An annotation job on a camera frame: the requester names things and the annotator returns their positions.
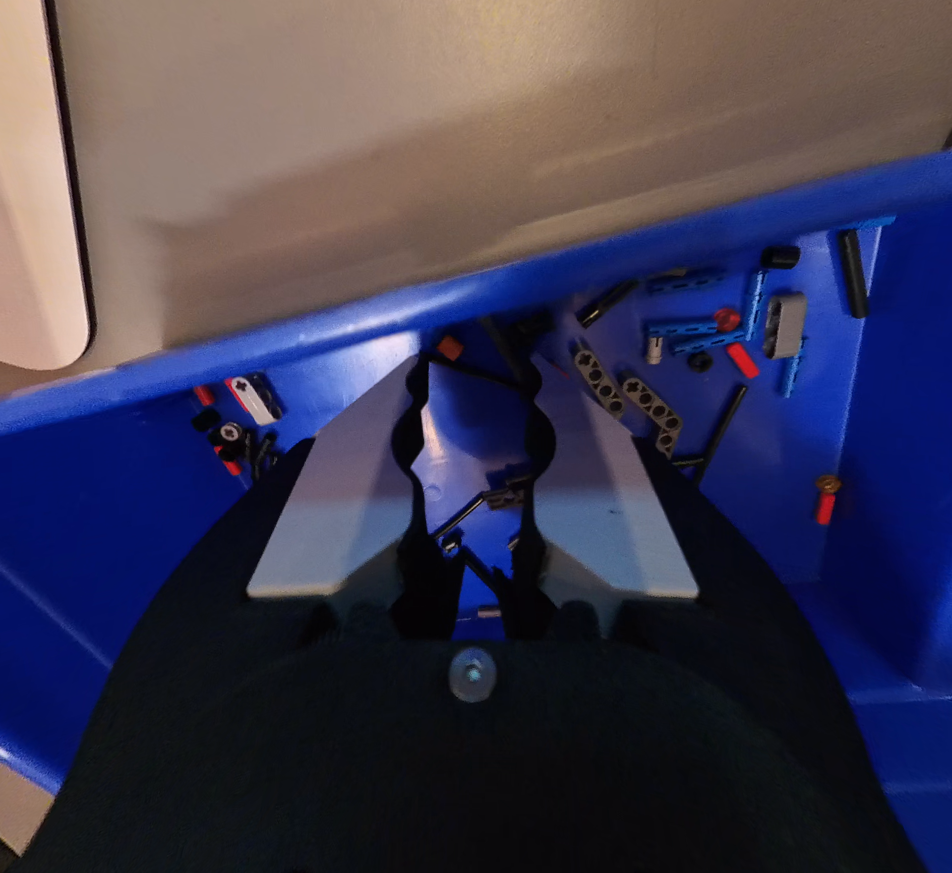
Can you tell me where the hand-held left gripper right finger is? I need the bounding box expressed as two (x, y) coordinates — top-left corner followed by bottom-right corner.
(498, 356), (700, 641)

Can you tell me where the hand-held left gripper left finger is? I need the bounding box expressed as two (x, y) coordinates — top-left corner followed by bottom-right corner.
(245, 354), (467, 641)

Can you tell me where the blue plastic bin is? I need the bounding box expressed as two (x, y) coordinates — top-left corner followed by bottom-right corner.
(0, 150), (952, 796)

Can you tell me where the black steering link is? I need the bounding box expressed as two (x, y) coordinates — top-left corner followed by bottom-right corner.
(579, 280), (641, 329)

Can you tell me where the dark grey holed plate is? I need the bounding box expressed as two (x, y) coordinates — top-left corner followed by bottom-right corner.
(482, 475), (533, 513)

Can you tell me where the grey bent liftarm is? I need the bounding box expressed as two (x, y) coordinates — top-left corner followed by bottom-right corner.
(573, 349), (626, 419)
(623, 376), (684, 458)

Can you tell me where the light grey thin liftarm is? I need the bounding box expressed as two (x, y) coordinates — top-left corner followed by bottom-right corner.
(229, 375), (284, 426)

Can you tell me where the long thin black axle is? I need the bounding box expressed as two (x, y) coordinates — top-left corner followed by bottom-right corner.
(695, 384), (748, 487)
(427, 354), (525, 389)

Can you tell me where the thick black axle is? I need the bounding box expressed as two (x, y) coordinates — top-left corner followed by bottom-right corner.
(839, 230), (870, 320)

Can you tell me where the white board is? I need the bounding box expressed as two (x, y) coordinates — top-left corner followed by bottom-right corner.
(0, 0), (98, 372)

